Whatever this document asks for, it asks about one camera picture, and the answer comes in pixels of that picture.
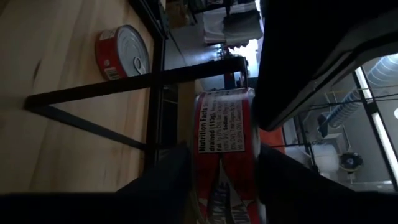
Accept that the black metal table frame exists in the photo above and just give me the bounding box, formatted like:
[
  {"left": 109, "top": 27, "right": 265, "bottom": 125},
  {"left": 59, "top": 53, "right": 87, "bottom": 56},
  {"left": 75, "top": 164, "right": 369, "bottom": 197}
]
[{"left": 127, "top": 0, "right": 170, "bottom": 175}]

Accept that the round black ceiling device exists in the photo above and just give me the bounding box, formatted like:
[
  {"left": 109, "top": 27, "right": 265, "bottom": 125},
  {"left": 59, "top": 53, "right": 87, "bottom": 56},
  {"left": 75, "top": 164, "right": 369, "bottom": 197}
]
[{"left": 338, "top": 151, "right": 364, "bottom": 174}]

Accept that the orange panel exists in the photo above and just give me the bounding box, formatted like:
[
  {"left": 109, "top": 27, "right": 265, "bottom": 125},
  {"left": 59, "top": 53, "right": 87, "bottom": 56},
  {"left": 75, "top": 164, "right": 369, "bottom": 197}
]
[{"left": 259, "top": 127, "right": 286, "bottom": 154}]

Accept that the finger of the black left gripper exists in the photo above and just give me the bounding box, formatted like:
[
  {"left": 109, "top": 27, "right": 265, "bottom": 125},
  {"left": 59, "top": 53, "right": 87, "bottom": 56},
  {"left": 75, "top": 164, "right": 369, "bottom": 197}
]
[{"left": 254, "top": 0, "right": 398, "bottom": 131}]

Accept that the rectangular ceiling light panel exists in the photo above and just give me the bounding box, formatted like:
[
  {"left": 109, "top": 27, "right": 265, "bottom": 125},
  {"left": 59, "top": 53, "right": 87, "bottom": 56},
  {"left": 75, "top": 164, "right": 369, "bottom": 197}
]
[{"left": 354, "top": 67, "right": 398, "bottom": 187}]

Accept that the wooden shelf with black frame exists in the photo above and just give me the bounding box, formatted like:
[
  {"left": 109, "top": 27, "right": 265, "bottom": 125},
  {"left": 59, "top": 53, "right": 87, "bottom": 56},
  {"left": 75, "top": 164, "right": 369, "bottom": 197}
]
[{"left": 24, "top": 55, "right": 249, "bottom": 170}]

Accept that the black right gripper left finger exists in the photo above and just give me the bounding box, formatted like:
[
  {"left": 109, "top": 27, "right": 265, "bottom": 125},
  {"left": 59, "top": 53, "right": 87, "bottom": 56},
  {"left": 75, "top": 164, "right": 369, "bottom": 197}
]
[{"left": 0, "top": 142, "right": 196, "bottom": 224}]

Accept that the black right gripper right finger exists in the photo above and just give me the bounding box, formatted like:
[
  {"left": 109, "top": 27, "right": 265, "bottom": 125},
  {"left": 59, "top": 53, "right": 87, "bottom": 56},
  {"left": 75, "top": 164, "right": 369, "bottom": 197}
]
[{"left": 257, "top": 144, "right": 398, "bottom": 224}]

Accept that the brown cardboard box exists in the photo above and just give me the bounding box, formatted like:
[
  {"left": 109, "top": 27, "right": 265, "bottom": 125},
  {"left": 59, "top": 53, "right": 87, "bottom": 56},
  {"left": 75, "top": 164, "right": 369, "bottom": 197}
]
[{"left": 167, "top": 0, "right": 191, "bottom": 29}]

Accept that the ribbed silver ventilation duct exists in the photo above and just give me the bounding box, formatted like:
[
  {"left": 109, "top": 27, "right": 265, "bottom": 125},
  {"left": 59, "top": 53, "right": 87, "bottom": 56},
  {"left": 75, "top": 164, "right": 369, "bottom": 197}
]
[{"left": 320, "top": 54, "right": 398, "bottom": 130}]

